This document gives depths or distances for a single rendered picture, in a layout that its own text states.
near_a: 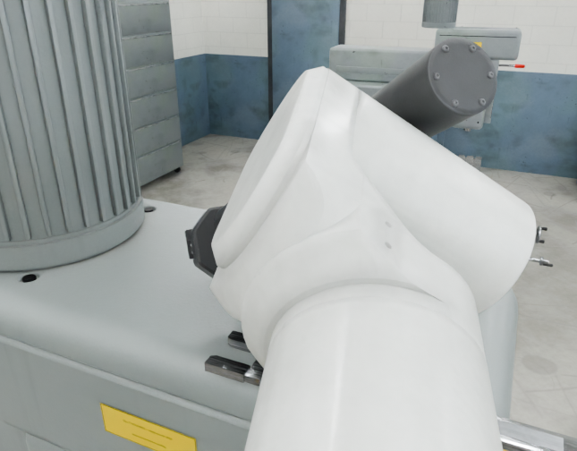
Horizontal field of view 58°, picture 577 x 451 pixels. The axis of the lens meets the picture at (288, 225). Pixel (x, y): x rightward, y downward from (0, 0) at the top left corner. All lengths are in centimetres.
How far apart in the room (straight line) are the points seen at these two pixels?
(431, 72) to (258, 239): 11
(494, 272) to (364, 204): 9
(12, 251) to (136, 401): 18
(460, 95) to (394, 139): 4
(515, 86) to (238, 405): 667
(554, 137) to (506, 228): 683
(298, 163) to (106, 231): 39
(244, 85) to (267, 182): 776
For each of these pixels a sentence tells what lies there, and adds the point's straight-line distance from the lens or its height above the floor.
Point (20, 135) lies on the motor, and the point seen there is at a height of 201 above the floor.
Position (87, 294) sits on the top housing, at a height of 189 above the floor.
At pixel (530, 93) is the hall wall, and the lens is 695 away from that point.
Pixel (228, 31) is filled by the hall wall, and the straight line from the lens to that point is 795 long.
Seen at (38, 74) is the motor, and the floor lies 206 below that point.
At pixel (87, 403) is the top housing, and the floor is 182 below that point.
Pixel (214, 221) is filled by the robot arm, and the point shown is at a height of 197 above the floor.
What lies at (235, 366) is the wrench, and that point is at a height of 190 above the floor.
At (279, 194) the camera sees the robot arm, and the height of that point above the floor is 207.
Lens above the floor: 213
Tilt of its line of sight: 25 degrees down
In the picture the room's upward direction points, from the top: straight up
